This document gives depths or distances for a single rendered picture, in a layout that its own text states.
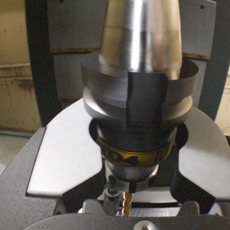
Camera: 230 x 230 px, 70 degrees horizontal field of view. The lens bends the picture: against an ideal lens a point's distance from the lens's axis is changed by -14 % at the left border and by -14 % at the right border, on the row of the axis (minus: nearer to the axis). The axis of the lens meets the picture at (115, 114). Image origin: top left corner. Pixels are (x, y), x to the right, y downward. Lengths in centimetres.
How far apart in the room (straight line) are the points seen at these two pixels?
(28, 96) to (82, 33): 74
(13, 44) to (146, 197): 99
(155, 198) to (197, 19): 51
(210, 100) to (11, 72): 104
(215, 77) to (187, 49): 17
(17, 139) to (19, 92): 35
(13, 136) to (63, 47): 95
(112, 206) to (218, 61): 53
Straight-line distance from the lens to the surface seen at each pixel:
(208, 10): 57
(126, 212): 20
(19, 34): 110
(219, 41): 64
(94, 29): 53
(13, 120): 137
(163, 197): 56
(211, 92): 69
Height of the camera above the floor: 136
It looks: 32 degrees down
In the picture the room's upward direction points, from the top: 1 degrees clockwise
